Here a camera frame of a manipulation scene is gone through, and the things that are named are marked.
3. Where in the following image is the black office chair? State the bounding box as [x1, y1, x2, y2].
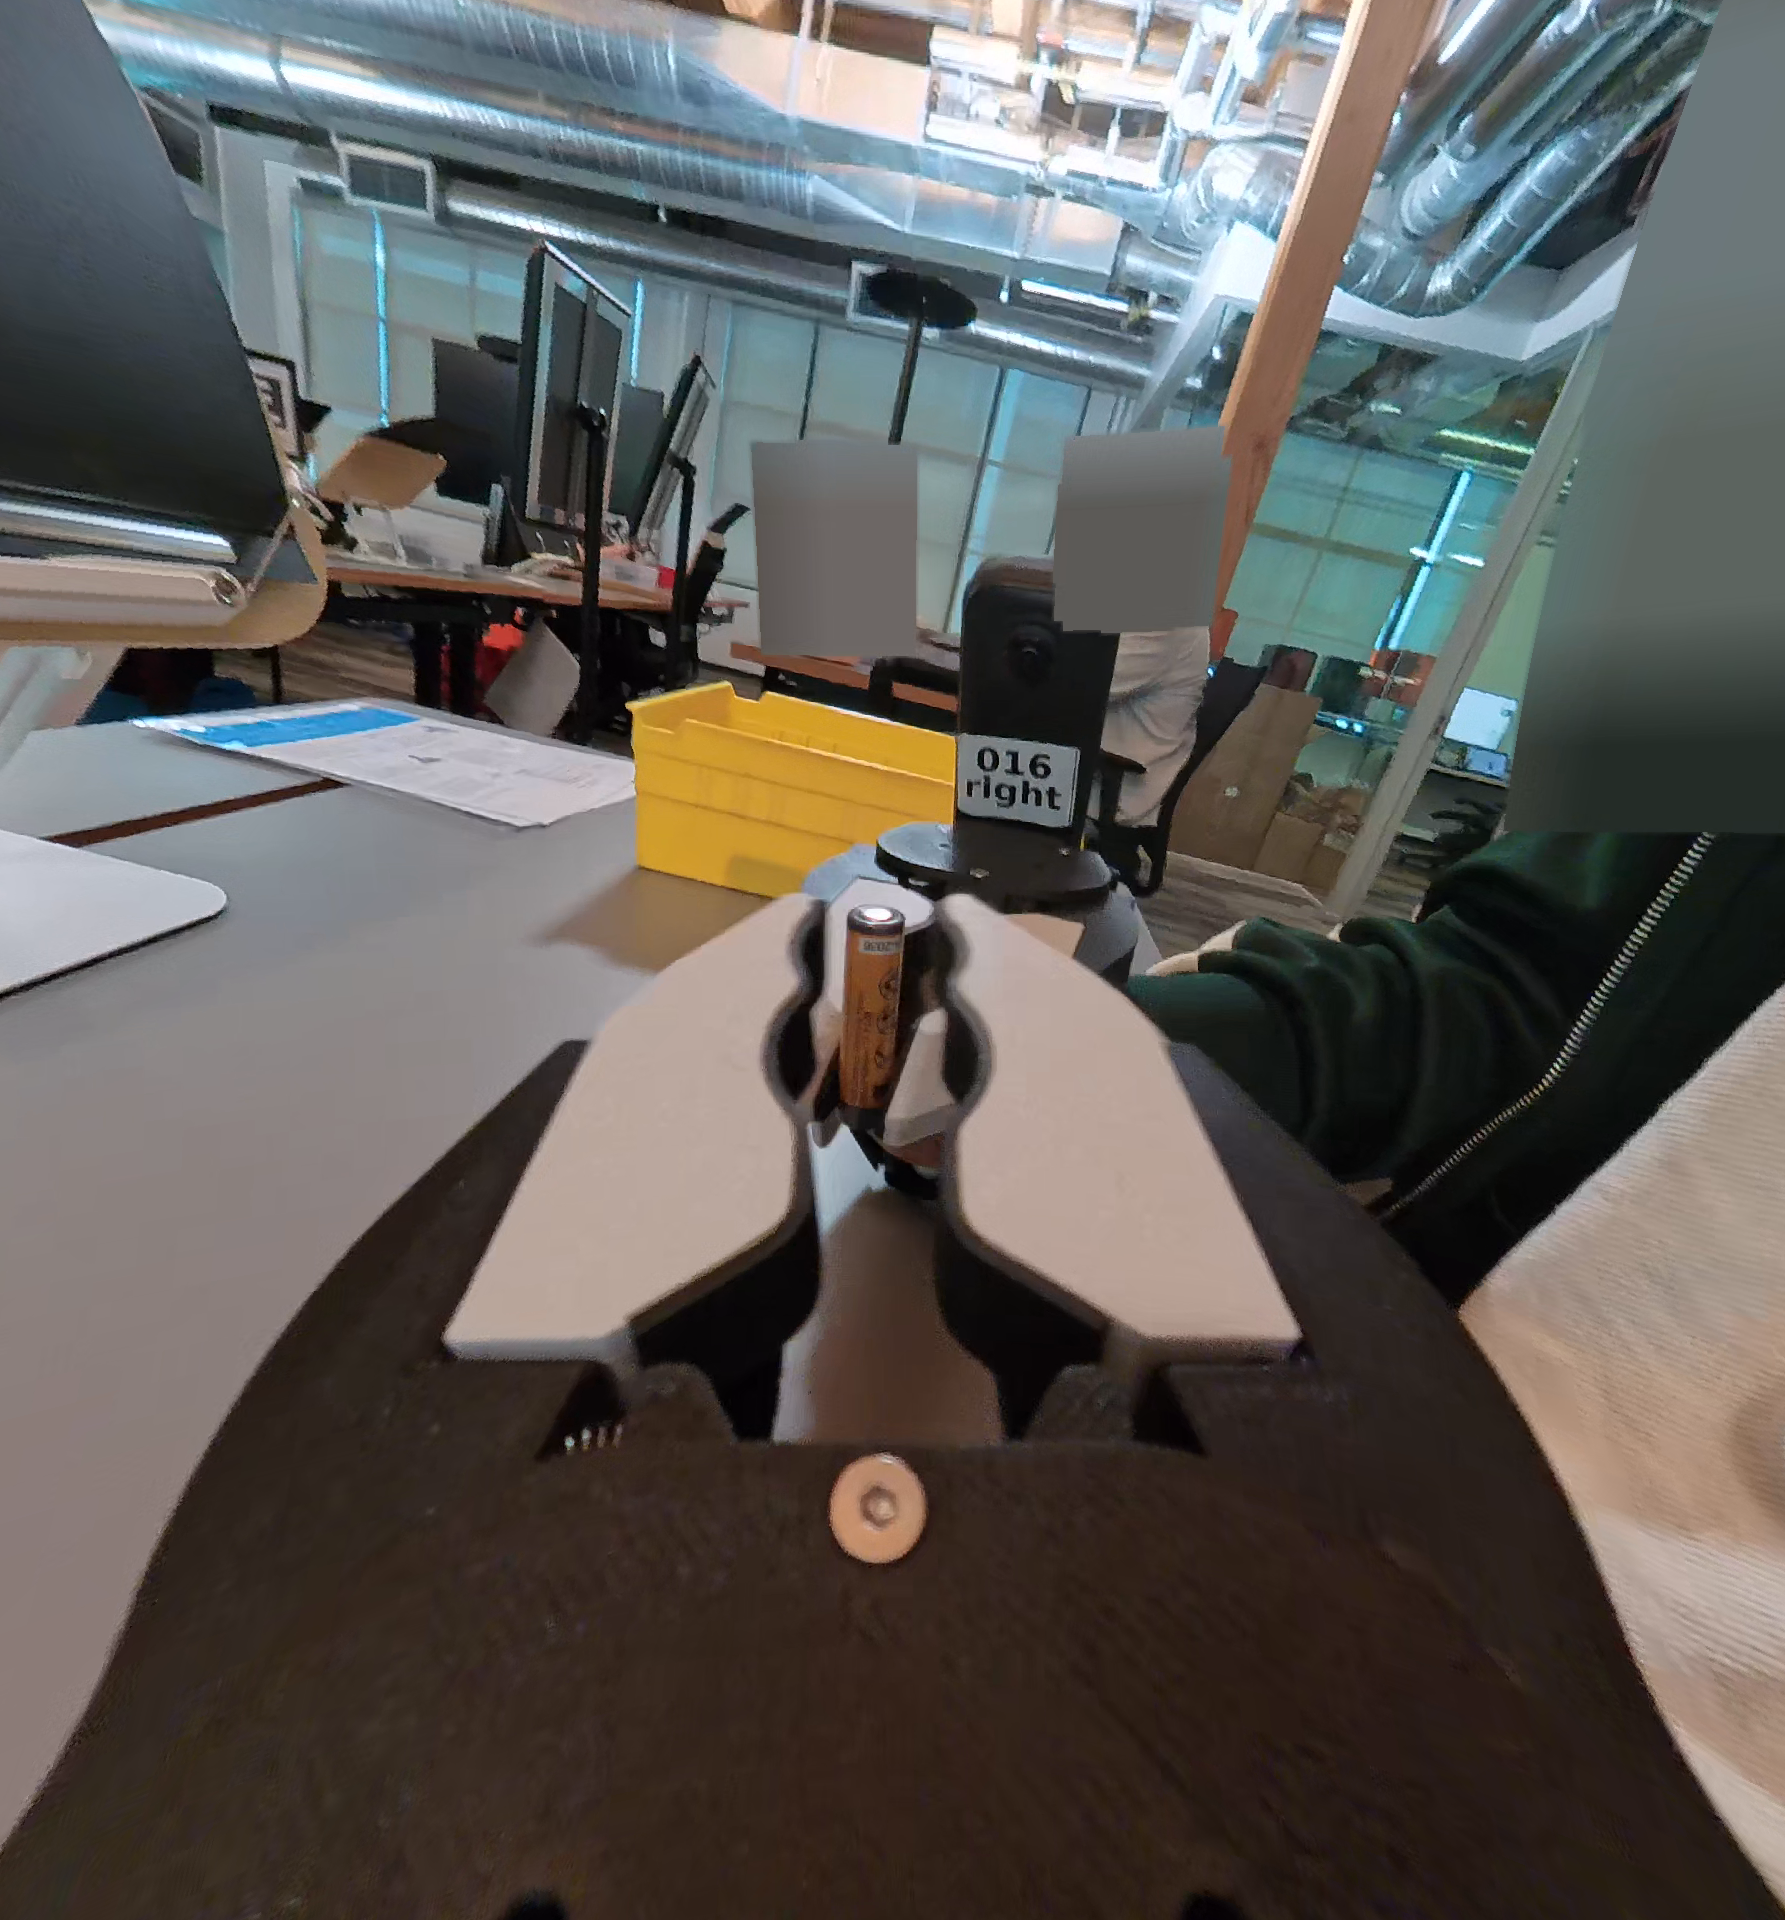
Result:
[662, 502, 754, 709]

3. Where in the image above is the yellow plastic bin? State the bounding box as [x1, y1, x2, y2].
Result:
[625, 683, 962, 905]

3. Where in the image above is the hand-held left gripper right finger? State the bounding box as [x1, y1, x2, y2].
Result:
[930, 895, 1300, 1436]

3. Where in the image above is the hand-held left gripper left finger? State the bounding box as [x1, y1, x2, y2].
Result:
[444, 895, 833, 1436]

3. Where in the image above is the computer monitor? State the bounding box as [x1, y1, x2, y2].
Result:
[512, 239, 633, 531]
[610, 355, 719, 544]

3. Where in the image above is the black round lamp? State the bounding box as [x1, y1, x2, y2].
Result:
[870, 273, 980, 447]

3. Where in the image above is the person's right forearm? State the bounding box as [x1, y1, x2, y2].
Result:
[1129, 908, 1448, 1203]

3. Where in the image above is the cardboard box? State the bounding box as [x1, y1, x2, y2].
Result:
[1174, 686, 1323, 867]

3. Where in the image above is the white printed paper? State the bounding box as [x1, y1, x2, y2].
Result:
[134, 701, 641, 831]

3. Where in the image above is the silver pipe cluster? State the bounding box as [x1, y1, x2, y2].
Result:
[1112, 0, 1722, 321]

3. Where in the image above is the wooden workbench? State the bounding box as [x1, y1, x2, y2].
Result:
[319, 544, 754, 621]

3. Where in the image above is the silver spiral duct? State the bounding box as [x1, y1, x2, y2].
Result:
[90, 0, 1181, 304]

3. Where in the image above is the grey desk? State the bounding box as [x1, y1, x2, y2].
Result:
[0, 698, 1178, 1878]

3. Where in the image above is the wooden pillar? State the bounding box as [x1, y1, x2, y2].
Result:
[1213, 0, 1436, 621]

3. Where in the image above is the gold and black battery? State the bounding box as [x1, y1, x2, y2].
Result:
[844, 905, 913, 1145]

